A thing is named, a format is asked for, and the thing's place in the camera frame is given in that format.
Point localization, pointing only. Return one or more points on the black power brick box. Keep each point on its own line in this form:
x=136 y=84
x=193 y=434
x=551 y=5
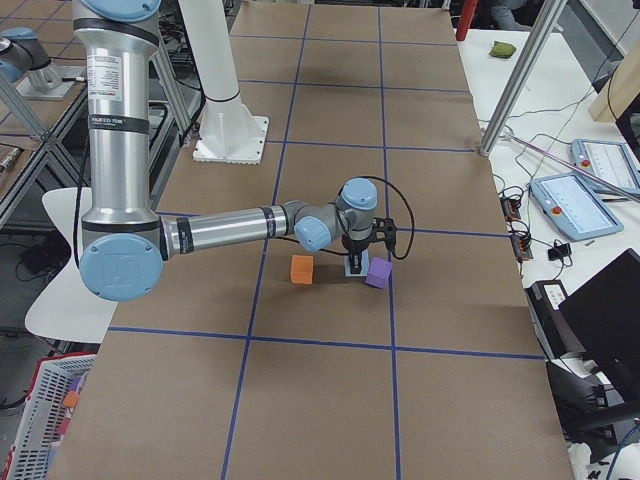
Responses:
x=552 y=330

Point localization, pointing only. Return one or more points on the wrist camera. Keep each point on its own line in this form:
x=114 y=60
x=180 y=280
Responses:
x=384 y=230

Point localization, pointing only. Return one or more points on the purple foam block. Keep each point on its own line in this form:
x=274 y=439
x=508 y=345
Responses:
x=379 y=273

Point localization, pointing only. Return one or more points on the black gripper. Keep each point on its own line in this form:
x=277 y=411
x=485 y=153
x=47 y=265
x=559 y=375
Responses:
x=355 y=247

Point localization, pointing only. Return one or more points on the black monitor laptop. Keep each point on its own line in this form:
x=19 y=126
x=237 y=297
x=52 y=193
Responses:
x=604 y=315

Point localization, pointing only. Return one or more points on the near teach pendant tablet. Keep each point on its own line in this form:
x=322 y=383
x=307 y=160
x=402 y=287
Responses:
x=574 y=208

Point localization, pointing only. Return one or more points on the green bean bag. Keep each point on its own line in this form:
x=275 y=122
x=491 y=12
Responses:
x=502 y=50

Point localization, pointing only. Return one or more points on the light blue foam block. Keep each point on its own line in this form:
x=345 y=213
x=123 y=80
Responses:
x=357 y=265

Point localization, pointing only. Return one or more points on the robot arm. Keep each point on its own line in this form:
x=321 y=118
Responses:
x=125 y=243

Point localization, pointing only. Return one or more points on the teach pendant tablet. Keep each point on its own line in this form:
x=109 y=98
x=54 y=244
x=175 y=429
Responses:
x=574 y=208
x=608 y=161

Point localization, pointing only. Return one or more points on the aluminium frame post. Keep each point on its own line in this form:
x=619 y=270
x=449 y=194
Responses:
x=535 y=43

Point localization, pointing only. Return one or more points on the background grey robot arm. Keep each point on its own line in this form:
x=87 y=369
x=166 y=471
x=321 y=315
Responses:
x=23 y=55

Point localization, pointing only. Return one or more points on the orange foam block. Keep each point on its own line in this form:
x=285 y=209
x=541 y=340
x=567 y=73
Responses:
x=302 y=269

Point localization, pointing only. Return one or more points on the white plastic basket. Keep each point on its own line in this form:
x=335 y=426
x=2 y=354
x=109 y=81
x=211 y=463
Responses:
x=40 y=432

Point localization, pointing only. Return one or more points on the white chair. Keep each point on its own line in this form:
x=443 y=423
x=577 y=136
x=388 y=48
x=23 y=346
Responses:
x=66 y=310

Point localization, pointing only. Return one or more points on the far teach pendant tablet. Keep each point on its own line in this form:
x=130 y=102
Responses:
x=608 y=161

